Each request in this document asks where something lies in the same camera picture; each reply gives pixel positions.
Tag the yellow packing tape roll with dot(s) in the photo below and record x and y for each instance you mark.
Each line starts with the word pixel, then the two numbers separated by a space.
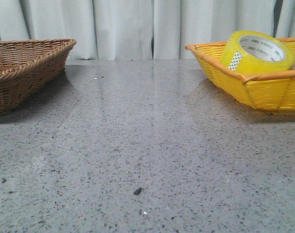
pixel 250 52

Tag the small black debris piece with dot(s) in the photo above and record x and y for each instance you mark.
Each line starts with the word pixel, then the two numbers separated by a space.
pixel 137 191

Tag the white curtain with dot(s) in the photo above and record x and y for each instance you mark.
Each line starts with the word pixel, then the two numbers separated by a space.
pixel 142 29

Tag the brown wicker basket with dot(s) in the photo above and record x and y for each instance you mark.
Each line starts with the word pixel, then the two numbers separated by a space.
pixel 27 65

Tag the yellow wicker basket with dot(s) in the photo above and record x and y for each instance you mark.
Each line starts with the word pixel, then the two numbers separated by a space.
pixel 267 91

